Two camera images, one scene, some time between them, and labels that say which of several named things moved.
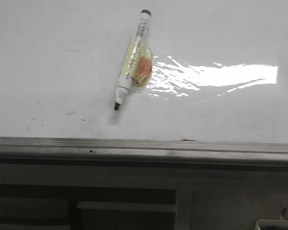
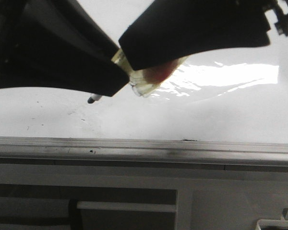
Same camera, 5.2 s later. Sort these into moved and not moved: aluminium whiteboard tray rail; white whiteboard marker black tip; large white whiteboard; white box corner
Moved: white whiteboard marker black tip
Not moved: white box corner; aluminium whiteboard tray rail; large white whiteboard
